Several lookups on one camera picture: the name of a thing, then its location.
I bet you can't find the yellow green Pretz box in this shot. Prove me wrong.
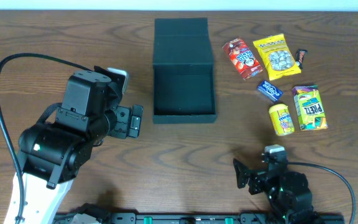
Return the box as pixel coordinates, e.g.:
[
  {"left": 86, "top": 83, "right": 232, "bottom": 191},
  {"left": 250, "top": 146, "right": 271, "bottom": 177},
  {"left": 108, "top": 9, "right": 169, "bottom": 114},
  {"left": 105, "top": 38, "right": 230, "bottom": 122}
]
[{"left": 292, "top": 85, "right": 328, "bottom": 131}]

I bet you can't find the dark green box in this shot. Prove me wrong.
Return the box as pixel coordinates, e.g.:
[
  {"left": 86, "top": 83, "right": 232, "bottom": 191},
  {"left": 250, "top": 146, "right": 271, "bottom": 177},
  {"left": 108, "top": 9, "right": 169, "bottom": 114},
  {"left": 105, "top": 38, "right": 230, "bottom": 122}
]
[{"left": 153, "top": 18, "right": 217, "bottom": 124}]

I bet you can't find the red Hello Panda biscuit box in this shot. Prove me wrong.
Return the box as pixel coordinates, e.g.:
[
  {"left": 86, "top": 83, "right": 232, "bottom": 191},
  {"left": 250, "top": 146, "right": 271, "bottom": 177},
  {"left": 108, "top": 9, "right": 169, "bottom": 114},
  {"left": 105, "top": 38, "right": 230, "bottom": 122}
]
[{"left": 223, "top": 38, "right": 263, "bottom": 80}]

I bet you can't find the yellow candy bag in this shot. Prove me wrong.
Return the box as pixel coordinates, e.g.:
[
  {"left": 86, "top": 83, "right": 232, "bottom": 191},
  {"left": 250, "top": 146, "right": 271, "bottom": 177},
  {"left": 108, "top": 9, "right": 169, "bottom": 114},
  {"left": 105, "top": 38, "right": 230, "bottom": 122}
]
[{"left": 253, "top": 34, "right": 301, "bottom": 81}]

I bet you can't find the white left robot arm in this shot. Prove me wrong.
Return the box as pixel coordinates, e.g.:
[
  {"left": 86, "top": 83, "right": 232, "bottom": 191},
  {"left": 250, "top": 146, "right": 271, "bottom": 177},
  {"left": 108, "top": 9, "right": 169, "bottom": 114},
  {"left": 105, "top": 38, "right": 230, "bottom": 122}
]
[{"left": 4, "top": 67, "right": 143, "bottom": 223}]

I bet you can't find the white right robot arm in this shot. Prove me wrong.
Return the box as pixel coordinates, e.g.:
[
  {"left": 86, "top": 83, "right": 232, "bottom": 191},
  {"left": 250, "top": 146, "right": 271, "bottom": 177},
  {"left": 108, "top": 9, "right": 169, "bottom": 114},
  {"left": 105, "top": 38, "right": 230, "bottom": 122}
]
[{"left": 233, "top": 151, "right": 324, "bottom": 223}]

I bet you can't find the yellow Mentos bottle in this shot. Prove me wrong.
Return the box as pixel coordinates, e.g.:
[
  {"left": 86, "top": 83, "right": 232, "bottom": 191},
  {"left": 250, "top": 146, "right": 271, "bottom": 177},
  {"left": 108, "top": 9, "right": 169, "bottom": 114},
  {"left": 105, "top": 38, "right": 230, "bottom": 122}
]
[{"left": 268, "top": 103, "right": 295, "bottom": 136}]

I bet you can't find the blue Eclipse mint box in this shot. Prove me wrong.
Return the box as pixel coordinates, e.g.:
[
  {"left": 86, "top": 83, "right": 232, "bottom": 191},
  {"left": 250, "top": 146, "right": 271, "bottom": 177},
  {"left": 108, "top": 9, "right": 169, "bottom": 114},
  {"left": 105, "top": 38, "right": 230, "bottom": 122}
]
[{"left": 257, "top": 80, "right": 283, "bottom": 102}]

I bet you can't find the small black chocolate bar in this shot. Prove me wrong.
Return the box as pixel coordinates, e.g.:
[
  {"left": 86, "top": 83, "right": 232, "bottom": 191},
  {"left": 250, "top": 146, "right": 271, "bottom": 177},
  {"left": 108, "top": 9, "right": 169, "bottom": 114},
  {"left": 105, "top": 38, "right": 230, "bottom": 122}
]
[{"left": 295, "top": 49, "right": 308, "bottom": 69}]

